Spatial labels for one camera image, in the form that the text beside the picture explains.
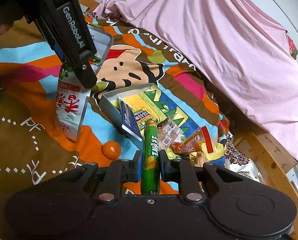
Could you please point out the white green pickle pouch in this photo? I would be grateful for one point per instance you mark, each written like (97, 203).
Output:
(71, 96)

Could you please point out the blue small box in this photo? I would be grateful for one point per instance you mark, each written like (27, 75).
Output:
(129, 123)

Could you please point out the green sausage stick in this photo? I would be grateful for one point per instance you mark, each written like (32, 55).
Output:
(150, 175)

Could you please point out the metal tray with dinosaur picture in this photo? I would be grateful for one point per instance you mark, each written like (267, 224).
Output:
(149, 100)

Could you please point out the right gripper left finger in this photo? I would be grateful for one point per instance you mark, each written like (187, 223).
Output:
(121, 171)

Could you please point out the orange red chicken feet pack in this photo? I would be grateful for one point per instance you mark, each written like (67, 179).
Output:
(193, 142)

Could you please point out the pink hanging sheet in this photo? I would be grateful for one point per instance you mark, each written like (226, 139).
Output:
(240, 49)

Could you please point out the floral white quilt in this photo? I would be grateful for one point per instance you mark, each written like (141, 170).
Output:
(237, 161)

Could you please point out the golden snack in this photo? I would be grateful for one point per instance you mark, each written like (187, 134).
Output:
(197, 159)

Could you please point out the yellow green snack packet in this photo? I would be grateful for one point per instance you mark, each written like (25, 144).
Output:
(141, 116)

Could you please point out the orange mandarin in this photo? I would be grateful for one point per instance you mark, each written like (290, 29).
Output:
(111, 150)

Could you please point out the colourful cartoon blanket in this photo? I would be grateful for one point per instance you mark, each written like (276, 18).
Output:
(32, 150)

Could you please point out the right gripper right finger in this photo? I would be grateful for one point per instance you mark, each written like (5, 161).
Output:
(181, 172)

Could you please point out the clear brown snack bar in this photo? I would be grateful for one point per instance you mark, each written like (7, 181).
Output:
(168, 134)

